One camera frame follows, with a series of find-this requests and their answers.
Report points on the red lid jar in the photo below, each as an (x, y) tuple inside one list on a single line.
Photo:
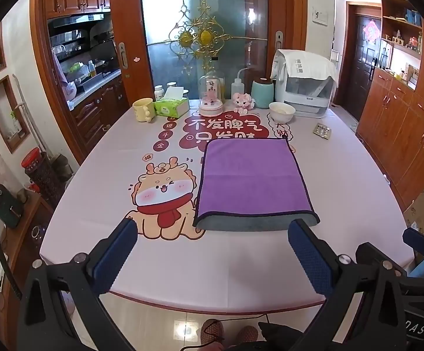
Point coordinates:
[(39, 170)]

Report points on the yellow mug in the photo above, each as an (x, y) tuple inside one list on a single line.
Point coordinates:
[(144, 110)]

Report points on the white bowl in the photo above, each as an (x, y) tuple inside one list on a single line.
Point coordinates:
[(281, 113)]

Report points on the purple grey towel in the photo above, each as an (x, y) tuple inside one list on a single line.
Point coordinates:
[(250, 185)]

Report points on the white squeeze bottle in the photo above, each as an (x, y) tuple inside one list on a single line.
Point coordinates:
[(238, 86)]

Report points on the white cloth cover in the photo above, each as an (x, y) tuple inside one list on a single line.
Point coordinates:
[(302, 64)]

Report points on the dark green radio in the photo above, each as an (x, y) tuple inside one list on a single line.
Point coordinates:
[(11, 209)]

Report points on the mint green canister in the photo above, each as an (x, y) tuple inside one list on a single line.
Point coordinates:
[(262, 92)]

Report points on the small pill blister pack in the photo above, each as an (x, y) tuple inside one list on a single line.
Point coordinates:
[(322, 131)]

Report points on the white countertop appliance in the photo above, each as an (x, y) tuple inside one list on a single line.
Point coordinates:
[(310, 97)]

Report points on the small white jar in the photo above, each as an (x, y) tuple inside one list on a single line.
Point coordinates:
[(159, 92)]

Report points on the pink plush toy figure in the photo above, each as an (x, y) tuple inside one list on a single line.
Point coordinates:
[(242, 103)]

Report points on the wooden cabinet wall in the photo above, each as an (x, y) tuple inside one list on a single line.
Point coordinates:
[(392, 122)]

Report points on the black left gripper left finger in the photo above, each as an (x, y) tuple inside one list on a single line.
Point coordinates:
[(43, 319)]

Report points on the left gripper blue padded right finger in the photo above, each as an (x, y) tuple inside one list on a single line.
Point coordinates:
[(414, 239)]

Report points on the gold ornament glass door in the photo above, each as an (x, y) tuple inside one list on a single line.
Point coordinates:
[(187, 39)]

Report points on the green tissue box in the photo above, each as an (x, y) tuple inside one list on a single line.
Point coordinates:
[(174, 103)]

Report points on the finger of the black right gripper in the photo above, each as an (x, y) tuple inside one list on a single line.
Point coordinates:
[(380, 319)]

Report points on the glass dome music box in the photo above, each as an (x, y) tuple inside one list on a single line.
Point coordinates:
[(210, 96)]

